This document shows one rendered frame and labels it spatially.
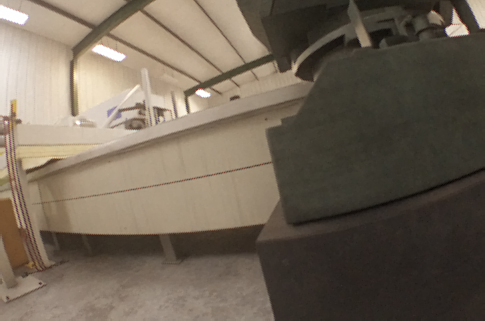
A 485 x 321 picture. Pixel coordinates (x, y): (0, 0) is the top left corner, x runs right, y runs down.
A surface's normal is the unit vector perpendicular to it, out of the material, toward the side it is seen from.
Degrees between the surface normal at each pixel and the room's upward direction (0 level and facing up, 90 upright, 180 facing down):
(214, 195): 90
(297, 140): 90
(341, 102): 90
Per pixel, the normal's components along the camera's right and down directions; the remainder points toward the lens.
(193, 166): -0.25, 0.00
